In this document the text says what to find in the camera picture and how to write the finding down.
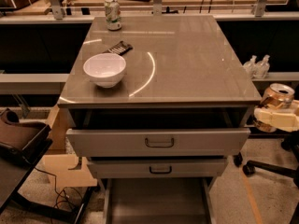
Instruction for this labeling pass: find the orange soda can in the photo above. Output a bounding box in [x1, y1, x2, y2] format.
[253, 83, 295, 133]

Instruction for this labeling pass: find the grey drawer cabinet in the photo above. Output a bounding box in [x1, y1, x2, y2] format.
[57, 14, 263, 224]

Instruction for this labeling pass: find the open bottom drawer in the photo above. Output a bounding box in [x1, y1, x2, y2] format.
[103, 178, 216, 224]

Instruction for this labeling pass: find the green white soda can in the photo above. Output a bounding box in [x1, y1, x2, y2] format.
[104, 0, 121, 31]

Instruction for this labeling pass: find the black office chair base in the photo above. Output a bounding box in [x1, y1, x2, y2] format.
[233, 133, 299, 224]

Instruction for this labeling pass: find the clear pump bottle right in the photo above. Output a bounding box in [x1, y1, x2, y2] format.
[253, 55, 270, 79]

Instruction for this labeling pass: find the clear pump bottle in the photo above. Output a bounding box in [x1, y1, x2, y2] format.
[243, 55, 256, 78]
[253, 55, 270, 79]

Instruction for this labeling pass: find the clear pump bottle left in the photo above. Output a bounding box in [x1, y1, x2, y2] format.
[243, 55, 256, 78]

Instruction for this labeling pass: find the dark snack bar wrapper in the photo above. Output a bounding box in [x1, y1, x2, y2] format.
[106, 41, 133, 56]

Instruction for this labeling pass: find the white bowl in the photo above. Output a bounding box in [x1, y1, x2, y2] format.
[83, 53, 126, 88]

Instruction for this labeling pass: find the cardboard box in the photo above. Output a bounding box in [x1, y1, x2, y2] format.
[42, 105, 97, 190]

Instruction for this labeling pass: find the brown black chair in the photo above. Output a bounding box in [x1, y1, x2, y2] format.
[0, 107, 53, 215]

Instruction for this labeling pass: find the middle drawer with handle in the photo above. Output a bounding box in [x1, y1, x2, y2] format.
[87, 159, 227, 179]

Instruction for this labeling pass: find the drawer with handle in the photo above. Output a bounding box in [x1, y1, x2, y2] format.
[66, 128, 250, 157]
[87, 159, 227, 179]

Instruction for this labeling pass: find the top drawer with handle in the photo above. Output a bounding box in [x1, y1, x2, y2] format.
[66, 128, 250, 157]

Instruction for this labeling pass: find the black floor cable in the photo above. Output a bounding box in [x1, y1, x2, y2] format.
[33, 166, 85, 224]

